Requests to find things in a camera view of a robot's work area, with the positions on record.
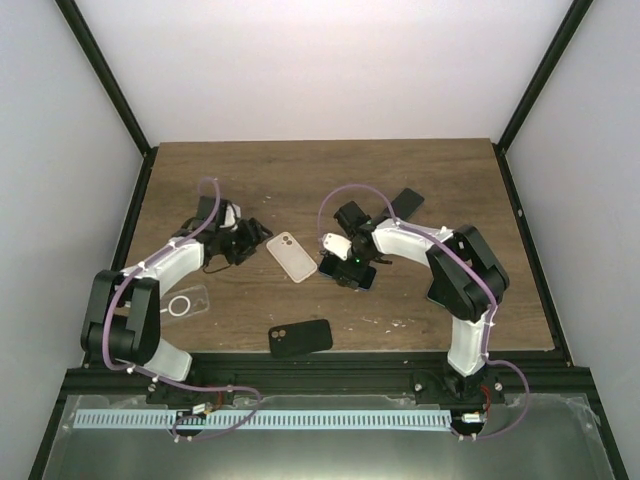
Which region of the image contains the blue smartphone black screen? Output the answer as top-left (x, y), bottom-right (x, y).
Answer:
top-left (318, 254), bottom-right (376, 290)

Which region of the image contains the pale pink phone case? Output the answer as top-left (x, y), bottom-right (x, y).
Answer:
top-left (266, 232), bottom-right (317, 284)

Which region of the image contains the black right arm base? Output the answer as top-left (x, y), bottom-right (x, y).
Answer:
top-left (410, 367), bottom-right (505, 408)

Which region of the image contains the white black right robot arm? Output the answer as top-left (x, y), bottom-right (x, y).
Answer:
top-left (319, 201), bottom-right (510, 403)

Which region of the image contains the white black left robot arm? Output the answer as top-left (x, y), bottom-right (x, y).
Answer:
top-left (80, 196), bottom-right (273, 404)

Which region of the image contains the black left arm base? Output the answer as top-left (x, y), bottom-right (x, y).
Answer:
top-left (146, 372), bottom-right (237, 409)

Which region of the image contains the dark green phone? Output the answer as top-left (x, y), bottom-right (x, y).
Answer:
top-left (391, 188), bottom-right (424, 221)

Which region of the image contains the clear magsafe phone case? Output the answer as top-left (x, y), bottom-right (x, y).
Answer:
top-left (160, 285), bottom-right (210, 327)

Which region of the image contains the black phone case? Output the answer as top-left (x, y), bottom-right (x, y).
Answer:
top-left (268, 319), bottom-right (333, 359)

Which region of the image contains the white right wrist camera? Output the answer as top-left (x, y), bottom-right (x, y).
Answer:
top-left (321, 233), bottom-right (352, 261)

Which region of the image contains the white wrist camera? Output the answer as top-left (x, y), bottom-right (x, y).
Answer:
top-left (321, 233), bottom-right (352, 261)
top-left (220, 201), bottom-right (241, 230)

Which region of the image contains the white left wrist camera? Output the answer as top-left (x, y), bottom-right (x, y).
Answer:
top-left (220, 201), bottom-right (241, 230)

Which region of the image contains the light blue slotted cable duct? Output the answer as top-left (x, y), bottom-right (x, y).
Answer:
top-left (72, 409), bottom-right (452, 432)

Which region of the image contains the black aluminium frame rail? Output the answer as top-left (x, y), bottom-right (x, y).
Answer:
top-left (59, 351), bottom-right (597, 400)

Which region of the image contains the left black frame post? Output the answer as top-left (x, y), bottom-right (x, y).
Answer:
top-left (55, 0), bottom-right (151, 157)

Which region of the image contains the black frame post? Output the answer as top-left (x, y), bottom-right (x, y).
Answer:
top-left (492, 0), bottom-right (596, 151)
top-left (55, 0), bottom-right (151, 157)

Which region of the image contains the right black frame post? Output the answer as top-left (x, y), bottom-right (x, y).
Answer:
top-left (492, 0), bottom-right (596, 151)

